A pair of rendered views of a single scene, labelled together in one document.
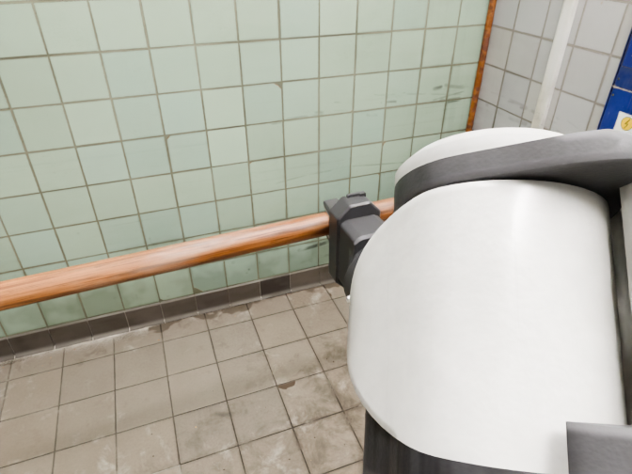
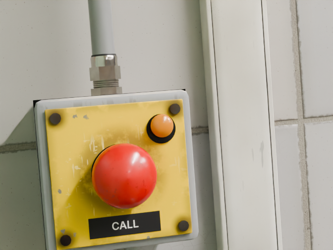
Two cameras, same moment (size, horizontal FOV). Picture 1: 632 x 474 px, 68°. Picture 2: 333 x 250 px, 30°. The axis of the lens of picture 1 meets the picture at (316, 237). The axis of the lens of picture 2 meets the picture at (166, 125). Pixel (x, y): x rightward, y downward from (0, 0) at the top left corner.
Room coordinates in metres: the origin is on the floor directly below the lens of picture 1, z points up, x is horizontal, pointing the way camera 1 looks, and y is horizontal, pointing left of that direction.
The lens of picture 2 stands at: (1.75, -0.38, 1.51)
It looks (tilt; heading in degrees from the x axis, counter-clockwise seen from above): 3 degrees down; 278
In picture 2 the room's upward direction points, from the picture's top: 4 degrees counter-clockwise
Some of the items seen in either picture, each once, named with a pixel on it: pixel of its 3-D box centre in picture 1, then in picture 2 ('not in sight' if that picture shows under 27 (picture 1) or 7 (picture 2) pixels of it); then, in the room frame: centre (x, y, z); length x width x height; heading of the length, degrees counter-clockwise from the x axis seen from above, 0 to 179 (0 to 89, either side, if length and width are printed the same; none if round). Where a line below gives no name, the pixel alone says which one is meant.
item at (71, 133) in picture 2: not in sight; (113, 167); (1.85, -0.80, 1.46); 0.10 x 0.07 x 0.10; 21
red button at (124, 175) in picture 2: not in sight; (123, 174); (1.84, -0.76, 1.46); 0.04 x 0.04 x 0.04; 21
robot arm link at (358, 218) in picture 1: (370, 265); not in sight; (0.42, -0.06, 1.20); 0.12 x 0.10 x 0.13; 22
